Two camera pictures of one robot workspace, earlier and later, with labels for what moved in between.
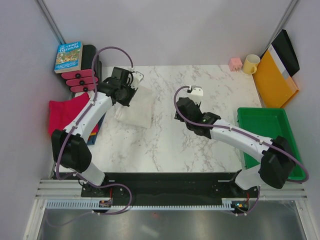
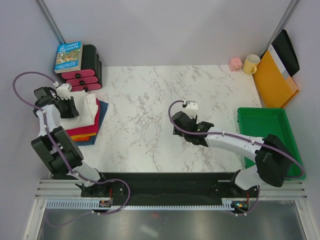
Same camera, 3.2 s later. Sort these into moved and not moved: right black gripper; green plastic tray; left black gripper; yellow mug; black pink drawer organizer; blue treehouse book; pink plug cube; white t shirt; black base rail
Moved: white t shirt; left black gripper; right black gripper
Not moved: green plastic tray; black pink drawer organizer; black base rail; pink plug cube; yellow mug; blue treehouse book
